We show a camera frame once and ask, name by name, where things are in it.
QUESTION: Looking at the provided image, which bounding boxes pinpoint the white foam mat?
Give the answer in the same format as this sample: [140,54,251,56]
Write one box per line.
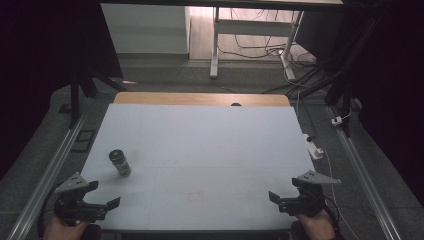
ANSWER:
[80,103,315,232]

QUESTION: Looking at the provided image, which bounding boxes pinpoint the black metal stand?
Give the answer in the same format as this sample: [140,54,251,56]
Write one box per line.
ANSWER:
[58,63,129,130]
[289,9,384,138]

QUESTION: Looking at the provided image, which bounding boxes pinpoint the white cable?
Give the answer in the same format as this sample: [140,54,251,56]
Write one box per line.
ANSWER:
[320,147,362,240]

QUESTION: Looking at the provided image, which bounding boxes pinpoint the wooden table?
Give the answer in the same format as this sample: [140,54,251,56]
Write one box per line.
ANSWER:
[113,91,291,108]

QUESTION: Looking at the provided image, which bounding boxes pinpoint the person's right hand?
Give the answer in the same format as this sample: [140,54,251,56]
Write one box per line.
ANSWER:
[295,209,336,240]

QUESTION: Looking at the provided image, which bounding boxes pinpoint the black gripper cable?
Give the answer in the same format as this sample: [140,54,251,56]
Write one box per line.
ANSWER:
[318,194,345,240]
[37,181,69,240]

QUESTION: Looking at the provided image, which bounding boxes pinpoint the white metal desk frame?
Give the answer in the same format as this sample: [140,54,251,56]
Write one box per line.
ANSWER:
[209,6,305,81]

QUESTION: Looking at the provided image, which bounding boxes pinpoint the dark curtain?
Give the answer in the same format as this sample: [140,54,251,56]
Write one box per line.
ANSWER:
[343,0,424,208]
[0,0,124,181]

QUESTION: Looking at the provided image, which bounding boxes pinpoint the black floor cables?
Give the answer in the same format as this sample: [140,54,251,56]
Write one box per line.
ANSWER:
[218,8,318,95]

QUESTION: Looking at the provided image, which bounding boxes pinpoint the person's left hand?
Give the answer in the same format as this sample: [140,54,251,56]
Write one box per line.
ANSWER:
[42,217,92,240]

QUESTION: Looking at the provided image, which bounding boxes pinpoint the aluminium rail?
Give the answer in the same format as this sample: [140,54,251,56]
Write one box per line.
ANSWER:
[325,105,403,240]
[5,111,90,240]

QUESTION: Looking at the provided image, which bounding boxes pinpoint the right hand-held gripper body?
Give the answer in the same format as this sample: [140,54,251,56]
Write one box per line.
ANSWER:
[278,170,343,218]

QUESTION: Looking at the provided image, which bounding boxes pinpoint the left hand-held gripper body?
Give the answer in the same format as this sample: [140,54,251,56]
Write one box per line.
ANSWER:
[53,172,108,225]

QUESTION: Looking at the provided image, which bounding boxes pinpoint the white cabinet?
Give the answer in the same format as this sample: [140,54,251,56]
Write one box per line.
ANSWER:
[100,3,191,55]

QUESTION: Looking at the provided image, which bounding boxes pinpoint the white power strip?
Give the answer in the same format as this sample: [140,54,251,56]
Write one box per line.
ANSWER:
[302,133,325,161]

